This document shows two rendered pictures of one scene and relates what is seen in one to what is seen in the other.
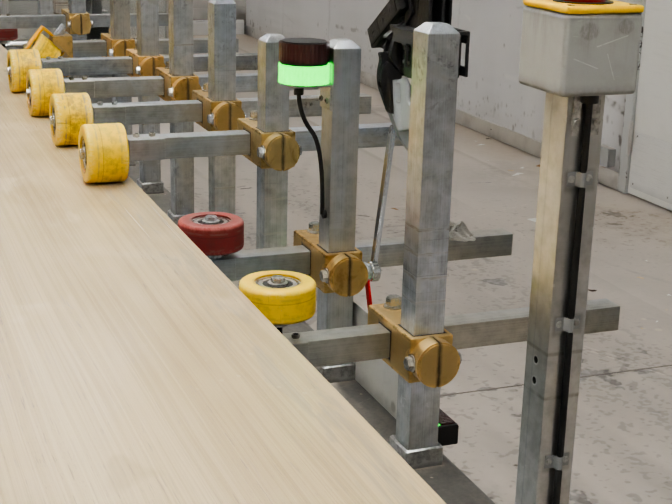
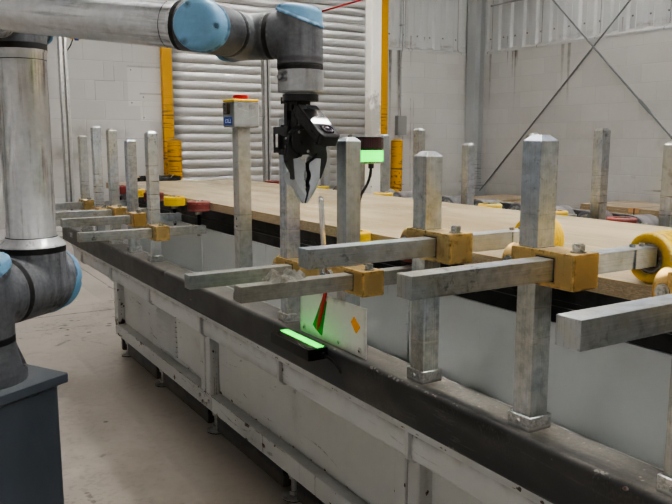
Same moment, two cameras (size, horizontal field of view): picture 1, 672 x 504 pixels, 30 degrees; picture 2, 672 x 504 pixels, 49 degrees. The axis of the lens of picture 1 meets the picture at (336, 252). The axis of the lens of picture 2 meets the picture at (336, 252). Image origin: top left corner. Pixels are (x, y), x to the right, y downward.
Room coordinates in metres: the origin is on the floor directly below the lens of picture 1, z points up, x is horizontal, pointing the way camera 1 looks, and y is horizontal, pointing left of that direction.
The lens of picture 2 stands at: (2.93, -0.28, 1.12)
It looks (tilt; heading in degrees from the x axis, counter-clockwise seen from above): 9 degrees down; 170
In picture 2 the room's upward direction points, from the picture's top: straight up
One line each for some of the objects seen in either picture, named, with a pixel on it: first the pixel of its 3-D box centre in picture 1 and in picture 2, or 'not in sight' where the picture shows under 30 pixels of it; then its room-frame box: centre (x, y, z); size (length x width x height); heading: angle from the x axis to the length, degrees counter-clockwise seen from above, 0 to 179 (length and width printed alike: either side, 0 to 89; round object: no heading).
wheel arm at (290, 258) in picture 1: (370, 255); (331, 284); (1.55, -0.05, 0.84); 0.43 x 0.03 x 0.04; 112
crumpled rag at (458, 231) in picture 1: (442, 227); (285, 274); (1.58, -0.14, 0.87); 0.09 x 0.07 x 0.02; 112
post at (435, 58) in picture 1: (425, 255); (289, 221); (1.25, -0.09, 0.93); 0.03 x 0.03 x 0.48; 22
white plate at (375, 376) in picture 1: (360, 344); (330, 320); (1.47, -0.03, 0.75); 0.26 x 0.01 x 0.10; 22
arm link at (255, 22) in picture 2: not in sight; (244, 36); (1.42, -0.20, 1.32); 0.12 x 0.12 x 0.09; 60
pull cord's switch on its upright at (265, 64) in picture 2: not in sight; (270, 115); (-1.31, 0.08, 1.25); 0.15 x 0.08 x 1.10; 22
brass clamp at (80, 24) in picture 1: (76, 21); not in sight; (3.13, 0.66, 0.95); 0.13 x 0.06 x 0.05; 22
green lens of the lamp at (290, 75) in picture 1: (303, 72); (368, 155); (1.47, 0.04, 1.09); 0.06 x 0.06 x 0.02
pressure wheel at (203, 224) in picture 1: (211, 261); not in sight; (1.47, 0.15, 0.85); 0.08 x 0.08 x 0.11
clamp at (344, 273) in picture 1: (327, 261); (355, 278); (1.50, 0.01, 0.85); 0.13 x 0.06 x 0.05; 22
